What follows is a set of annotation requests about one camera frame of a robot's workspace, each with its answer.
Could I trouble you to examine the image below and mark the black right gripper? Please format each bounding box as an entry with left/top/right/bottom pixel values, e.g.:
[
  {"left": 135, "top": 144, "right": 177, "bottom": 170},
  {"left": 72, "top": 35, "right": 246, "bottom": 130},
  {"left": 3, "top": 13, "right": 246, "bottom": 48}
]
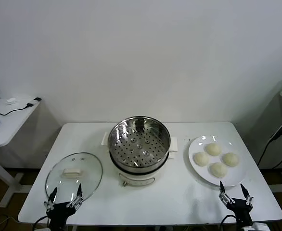
[{"left": 218, "top": 181, "right": 254, "bottom": 226}]

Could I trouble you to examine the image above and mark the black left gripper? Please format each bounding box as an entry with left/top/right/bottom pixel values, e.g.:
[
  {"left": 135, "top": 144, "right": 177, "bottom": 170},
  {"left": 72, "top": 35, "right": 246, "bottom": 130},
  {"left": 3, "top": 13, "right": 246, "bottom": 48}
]
[{"left": 44, "top": 183, "right": 84, "bottom": 231}]

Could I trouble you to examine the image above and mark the white steamed baozi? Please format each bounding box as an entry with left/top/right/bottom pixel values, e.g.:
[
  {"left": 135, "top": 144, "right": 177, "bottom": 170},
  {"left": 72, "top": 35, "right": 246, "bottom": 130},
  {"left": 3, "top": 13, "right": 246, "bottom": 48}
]
[
  {"left": 209, "top": 162, "right": 228, "bottom": 179},
  {"left": 221, "top": 152, "right": 240, "bottom": 167},
  {"left": 194, "top": 152, "right": 211, "bottom": 167},
  {"left": 205, "top": 143, "right": 222, "bottom": 156}
]

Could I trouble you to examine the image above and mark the glass lid with cream handle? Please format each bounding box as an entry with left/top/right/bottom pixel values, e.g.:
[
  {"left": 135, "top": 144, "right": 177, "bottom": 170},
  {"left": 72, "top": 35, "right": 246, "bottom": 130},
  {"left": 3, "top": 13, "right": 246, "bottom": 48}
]
[{"left": 45, "top": 152, "right": 103, "bottom": 202}]

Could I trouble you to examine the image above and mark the white ceramic plate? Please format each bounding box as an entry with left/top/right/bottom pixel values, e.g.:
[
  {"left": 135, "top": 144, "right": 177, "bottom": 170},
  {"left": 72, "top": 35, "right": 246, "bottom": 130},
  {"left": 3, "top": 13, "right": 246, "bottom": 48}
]
[{"left": 188, "top": 135, "right": 247, "bottom": 187}]

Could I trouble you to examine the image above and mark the cream electric cooker base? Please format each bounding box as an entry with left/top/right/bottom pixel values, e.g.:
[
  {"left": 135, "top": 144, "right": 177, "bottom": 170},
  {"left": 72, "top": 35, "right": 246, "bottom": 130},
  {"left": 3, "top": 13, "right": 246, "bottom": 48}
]
[{"left": 108, "top": 149, "right": 175, "bottom": 188}]

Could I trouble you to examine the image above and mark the white side desk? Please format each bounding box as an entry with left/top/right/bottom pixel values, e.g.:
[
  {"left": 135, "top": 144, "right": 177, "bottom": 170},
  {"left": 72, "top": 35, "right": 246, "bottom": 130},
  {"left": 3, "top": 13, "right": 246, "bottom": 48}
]
[{"left": 0, "top": 97, "right": 42, "bottom": 208}]

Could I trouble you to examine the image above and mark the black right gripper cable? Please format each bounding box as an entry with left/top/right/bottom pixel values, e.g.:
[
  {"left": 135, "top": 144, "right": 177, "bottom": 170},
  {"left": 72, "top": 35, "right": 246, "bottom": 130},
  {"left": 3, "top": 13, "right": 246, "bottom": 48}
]
[{"left": 218, "top": 215, "right": 236, "bottom": 231}]

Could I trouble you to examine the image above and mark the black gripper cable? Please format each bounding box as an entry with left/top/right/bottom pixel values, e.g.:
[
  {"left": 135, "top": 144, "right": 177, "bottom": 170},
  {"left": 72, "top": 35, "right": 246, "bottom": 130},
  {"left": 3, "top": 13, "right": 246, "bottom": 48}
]
[
  {"left": 32, "top": 215, "right": 51, "bottom": 231},
  {"left": 218, "top": 215, "right": 236, "bottom": 231}
]

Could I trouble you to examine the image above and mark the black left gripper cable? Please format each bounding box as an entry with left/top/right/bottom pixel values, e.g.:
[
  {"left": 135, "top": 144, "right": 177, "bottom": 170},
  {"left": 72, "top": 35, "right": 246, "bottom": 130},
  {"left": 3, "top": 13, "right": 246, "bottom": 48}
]
[{"left": 32, "top": 215, "right": 51, "bottom": 231}]

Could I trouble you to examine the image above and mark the black power cable with brick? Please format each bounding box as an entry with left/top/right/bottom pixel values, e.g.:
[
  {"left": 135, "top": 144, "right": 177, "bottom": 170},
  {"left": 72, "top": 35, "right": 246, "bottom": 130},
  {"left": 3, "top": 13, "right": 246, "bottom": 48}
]
[{"left": 256, "top": 117, "right": 282, "bottom": 169}]

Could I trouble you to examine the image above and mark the black cable with adapter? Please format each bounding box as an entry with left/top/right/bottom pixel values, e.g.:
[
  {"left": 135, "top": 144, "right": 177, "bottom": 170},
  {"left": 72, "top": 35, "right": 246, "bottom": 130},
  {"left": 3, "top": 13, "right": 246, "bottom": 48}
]
[{"left": 0, "top": 97, "right": 42, "bottom": 116}]

